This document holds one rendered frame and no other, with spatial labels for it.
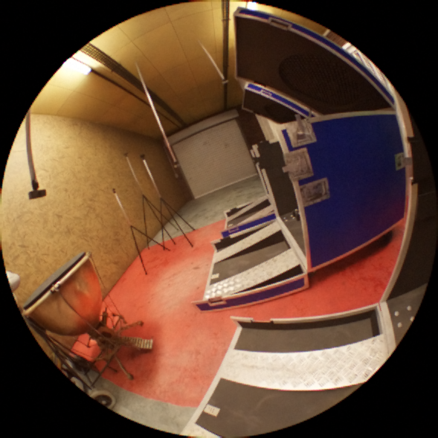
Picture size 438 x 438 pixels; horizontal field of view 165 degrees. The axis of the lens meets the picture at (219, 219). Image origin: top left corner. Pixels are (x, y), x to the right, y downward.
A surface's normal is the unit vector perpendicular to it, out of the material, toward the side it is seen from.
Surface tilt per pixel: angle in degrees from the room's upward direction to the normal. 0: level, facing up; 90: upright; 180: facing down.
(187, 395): 0
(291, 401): 2
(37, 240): 90
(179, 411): 0
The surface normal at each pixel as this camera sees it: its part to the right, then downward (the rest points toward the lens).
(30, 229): 0.92, -0.35
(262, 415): -0.40, -0.87
